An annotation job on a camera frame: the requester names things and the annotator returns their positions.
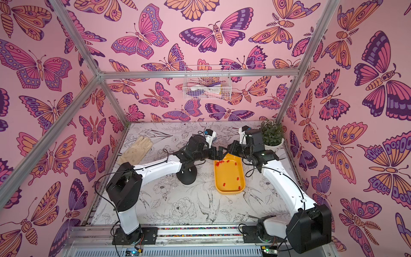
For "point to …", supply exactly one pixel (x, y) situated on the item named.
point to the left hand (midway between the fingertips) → (225, 149)
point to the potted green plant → (273, 135)
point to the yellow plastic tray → (229, 173)
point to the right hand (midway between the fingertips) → (229, 144)
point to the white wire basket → (207, 82)
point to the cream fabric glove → (136, 153)
